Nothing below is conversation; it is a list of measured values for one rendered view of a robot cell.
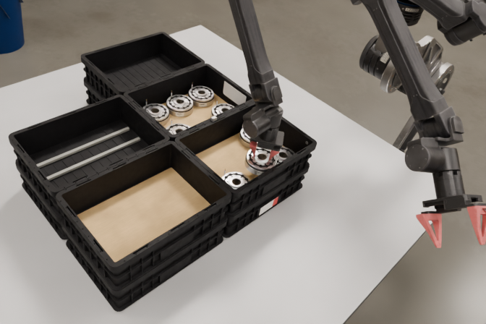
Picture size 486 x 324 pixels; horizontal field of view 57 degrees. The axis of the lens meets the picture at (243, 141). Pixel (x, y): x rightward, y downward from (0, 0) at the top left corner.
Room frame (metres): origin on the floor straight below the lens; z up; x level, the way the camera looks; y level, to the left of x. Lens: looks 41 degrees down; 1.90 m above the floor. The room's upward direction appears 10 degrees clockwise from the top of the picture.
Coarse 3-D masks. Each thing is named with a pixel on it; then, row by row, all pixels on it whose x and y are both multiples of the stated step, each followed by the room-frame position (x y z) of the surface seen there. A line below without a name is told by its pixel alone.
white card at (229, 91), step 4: (224, 84) 1.48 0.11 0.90; (228, 84) 1.47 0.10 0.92; (224, 88) 1.48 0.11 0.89; (228, 88) 1.47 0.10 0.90; (232, 88) 1.45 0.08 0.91; (224, 92) 1.48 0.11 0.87; (228, 92) 1.47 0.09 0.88; (232, 92) 1.45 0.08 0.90; (236, 92) 1.44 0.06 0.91; (228, 96) 1.46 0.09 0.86; (232, 96) 1.45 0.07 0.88; (236, 96) 1.43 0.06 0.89; (240, 96) 1.42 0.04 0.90; (244, 96) 1.41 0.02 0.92; (232, 100) 1.45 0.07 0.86; (236, 100) 1.43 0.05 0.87; (240, 100) 1.42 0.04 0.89; (244, 100) 1.41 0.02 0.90
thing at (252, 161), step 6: (258, 150) 1.11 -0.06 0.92; (264, 150) 1.11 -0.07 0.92; (270, 150) 1.12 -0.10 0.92; (252, 156) 1.07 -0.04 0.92; (252, 162) 1.05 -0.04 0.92; (258, 162) 1.05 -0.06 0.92; (270, 162) 1.07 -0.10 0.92; (276, 162) 1.07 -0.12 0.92; (258, 168) 1.03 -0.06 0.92; (264, 168) 1.03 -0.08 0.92; (270, 168) 1.04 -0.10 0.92
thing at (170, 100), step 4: (172, 96) 1.40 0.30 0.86; (176, 96) 1.41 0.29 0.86; (180, 96) 1.41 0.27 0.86; (184, 96) 1.41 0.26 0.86; (168, 100) 1.37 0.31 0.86; (172, 100) 1.37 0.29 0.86; (188, 100) 1.40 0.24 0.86; (168, 104) 1.34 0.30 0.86; (172, 104) 1.35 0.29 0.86; (188, 104) 1.36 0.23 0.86; (192, 104) 1.37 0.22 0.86; (172, 108) 1.32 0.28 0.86; (176, 108) 1.33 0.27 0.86; (180, 108) 1.33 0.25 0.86; (184, 108) 1.33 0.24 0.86; (188, 108) 1.34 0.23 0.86
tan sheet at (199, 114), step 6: (216, 96) 1.49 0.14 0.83; (222, 102) 1.46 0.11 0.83; (198, 108) 1.39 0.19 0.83; (204, 108) 1.40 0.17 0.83; (210, 108) 1.41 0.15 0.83; (192, 114) 1.35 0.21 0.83; (198, 114) 1.36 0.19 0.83; (204, 114) 1.36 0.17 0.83; (210, 114) 1.37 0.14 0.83; (174, 120) 1.29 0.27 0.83; (180, 120) 1.30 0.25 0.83; (186, 120) 1.31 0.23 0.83; (192, 120) 1.31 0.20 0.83; (198, 120) 1.32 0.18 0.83; (204, 120) 1.33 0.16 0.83; (168, 126) 1.26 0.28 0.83
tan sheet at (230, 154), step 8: (232, 136) 1.26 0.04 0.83; (224, 144) 1.21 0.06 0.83; (232, 144) 1.22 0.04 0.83; (240, 144) 1.23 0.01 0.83; (208, 152) 1.16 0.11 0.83; (216, 152) 1.16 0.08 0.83; (224, 152) 1.17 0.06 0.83; (232, 152) 1.18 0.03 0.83; (240, 152) 1.19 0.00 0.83; (208, 160) 1.12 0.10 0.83; (216, 160) 1.12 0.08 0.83; (224, 160) 1.13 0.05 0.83; (232, 160) 1.14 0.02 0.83; (240, 160) 1.15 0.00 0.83; (216, 168) 1.09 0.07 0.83; (224, 168) 1.09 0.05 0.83; (232, 168) 1.10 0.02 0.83; (240, 168) 1.11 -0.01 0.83; (248, 176) 1.07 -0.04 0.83; (256, 176) 1.08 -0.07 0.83
